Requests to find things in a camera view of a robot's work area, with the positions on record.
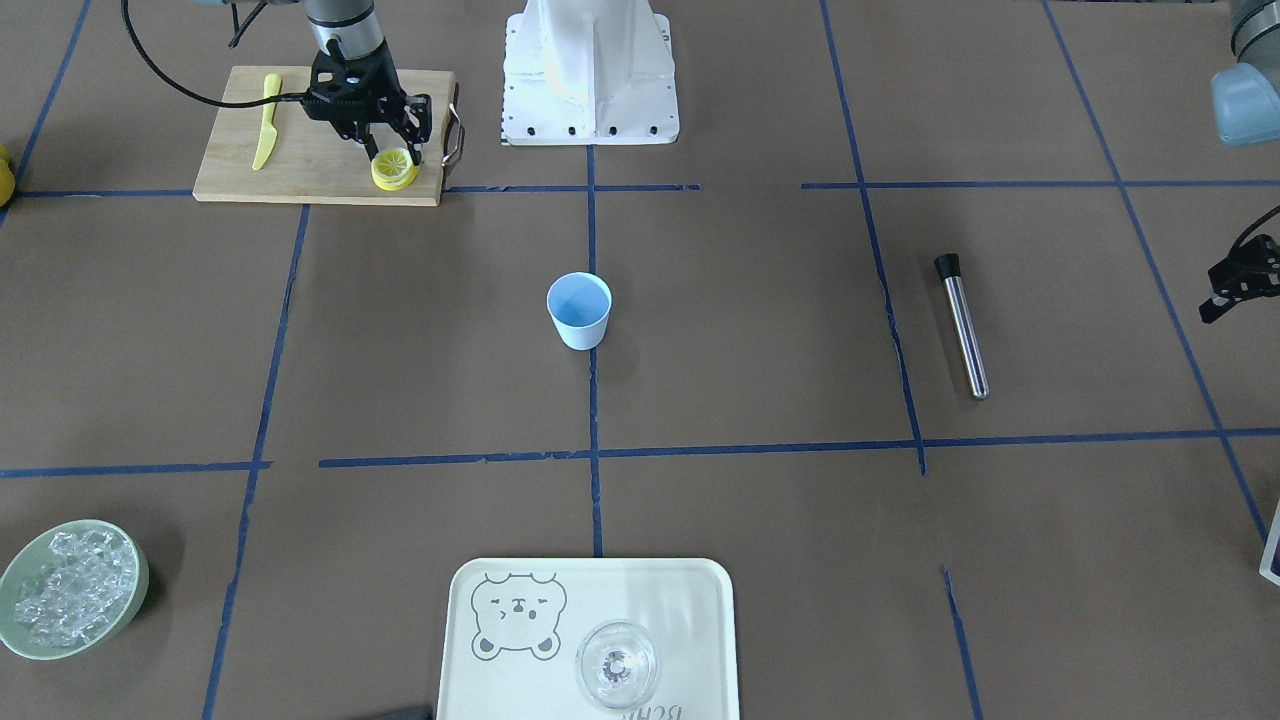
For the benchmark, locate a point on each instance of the wooden cutting board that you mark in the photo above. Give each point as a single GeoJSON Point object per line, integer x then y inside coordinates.
{"type": "Point", "coordinates": [311, 163]}

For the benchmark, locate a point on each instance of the yellow lemon half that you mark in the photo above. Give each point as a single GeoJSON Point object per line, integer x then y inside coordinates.
{"type": "Point", "coordinates": [394, 170]}

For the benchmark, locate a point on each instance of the clear glass on tray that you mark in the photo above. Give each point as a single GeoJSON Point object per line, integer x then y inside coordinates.
{"type": "Point", "coordinates": [618, 665]}

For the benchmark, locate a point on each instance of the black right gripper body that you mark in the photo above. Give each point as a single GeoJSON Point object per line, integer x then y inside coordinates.
{"type": "Point", "coordinates": [413, 118]}

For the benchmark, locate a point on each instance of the cream bear tray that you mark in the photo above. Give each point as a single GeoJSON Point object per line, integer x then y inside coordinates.
{"type": "Point", "coordinates": [514, 627]}

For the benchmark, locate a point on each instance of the green bowl of ice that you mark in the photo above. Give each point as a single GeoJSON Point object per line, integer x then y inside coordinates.
{"type": "Point", "coordinates": [71, 589]}

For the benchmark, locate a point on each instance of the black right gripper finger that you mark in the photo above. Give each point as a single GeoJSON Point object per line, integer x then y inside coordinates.
{"type": "Point", "coordinates": [408, 130]}
{"type": "Point", "coordinates": [366, 139]}

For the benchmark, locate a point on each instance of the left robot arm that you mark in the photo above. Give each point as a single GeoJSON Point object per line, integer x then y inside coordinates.
{"type": "Point", "coordinates": [1246, 106]}

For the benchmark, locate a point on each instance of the steel muddler black tip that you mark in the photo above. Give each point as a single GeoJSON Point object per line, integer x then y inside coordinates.
{"type": "Point", "coordinates": [949, 271]}

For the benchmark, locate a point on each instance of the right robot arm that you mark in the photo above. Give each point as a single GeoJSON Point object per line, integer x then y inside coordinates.
{"type": "Point", "coordinates": [341, 28]}

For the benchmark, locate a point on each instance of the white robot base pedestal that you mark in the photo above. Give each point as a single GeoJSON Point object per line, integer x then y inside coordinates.
{"type": "Point", "coordinates": [589, 73]}

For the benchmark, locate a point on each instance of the light blue cup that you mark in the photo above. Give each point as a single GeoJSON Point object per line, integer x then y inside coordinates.
{"type": "Point", "coordinates": [580, 306]}

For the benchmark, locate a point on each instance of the yellow plastic knife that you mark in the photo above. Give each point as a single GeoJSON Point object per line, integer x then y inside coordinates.
{"type": "Point", "coordinates": [271, 86]}

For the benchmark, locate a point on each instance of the yellow lemons at edge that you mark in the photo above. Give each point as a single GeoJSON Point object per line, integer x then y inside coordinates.
{"type": "Point", "coordinates": [8, 181]}

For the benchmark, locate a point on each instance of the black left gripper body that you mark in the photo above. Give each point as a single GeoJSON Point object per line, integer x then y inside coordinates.
{"type": "Point", "coordinates": [1232, 281]}

